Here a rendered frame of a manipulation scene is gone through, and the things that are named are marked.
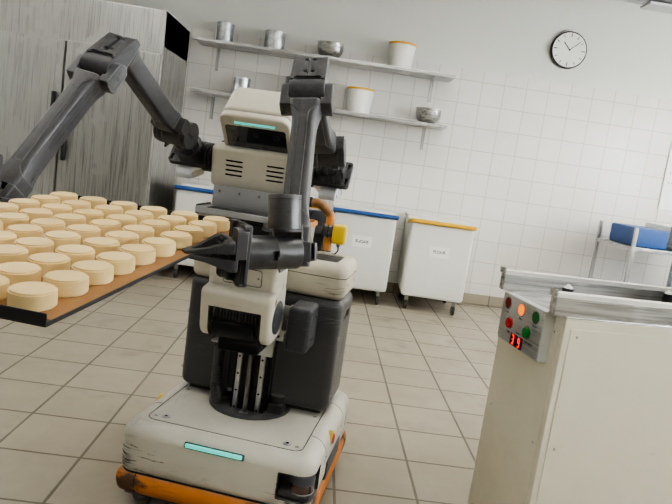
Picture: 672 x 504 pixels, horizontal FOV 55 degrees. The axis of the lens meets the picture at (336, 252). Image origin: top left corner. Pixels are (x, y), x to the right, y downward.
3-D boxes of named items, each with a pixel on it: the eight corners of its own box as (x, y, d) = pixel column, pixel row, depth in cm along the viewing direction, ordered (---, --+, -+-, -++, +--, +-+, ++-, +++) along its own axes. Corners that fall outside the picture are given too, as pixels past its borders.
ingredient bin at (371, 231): (320, 299, 526) (333, 206, 515) (321, 284, 589) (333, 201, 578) (385, 308, 527) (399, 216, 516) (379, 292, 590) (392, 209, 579)
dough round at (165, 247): (154, 247, 100) (154, 235, 99) (181, 253, 98) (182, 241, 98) (134, 253, 95) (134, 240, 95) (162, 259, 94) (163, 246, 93)
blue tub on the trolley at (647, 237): (640, 244, 561) (643, 226, 558) (666, 251, 521) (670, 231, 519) (607, 239, 558) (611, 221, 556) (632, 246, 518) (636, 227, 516)
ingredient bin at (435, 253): (397, 309, 529) (411, 217, 518) (392, 293, 592) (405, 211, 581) (461, 319, 528) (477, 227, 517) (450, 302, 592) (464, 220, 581)
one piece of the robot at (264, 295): (207, 312, 220) (217, 133, 202) (313, 333, 214) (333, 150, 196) (172, 342, 195) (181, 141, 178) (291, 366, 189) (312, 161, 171)
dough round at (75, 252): (64, 269, 83) (64, 254, 83) (48, 259, 87) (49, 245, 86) (101, 265, 87) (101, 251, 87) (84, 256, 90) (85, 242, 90)
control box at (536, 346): (506, 336, 194) (514, 291, 192) (547, 363, 171) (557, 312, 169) (495, 335, 194) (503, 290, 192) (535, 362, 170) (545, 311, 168)
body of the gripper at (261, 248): (236, 288, 102) (276, 286, 106) (242, 226, 100) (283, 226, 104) (219, 277, 107) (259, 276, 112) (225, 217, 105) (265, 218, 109)
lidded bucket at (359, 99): (370, 116, 568) (373, 92, 565) (372, 114, 544) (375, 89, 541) (343, 112, 567) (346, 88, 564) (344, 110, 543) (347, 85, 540)
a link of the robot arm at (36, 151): (130, 76, 145) (91, 65, 148) (121, 57, 140) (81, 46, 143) (17, 229, 127) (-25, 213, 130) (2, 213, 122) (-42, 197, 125)
